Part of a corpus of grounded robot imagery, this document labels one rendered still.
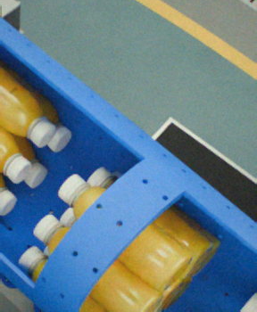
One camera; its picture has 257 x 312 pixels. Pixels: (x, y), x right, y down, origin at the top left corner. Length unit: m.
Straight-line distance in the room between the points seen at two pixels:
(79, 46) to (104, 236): 1.76
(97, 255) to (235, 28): 1.96
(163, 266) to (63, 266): 0.13
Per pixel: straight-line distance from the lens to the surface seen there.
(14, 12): 1.66
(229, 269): 1.20
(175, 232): 1.08
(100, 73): 2.62
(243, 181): 2.31
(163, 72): 2.65
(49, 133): 1.17
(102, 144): 1.24
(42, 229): 1.09
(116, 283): 1.04
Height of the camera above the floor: 2.09
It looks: 57 degrees down
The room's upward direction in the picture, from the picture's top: 12 degrees clockwise
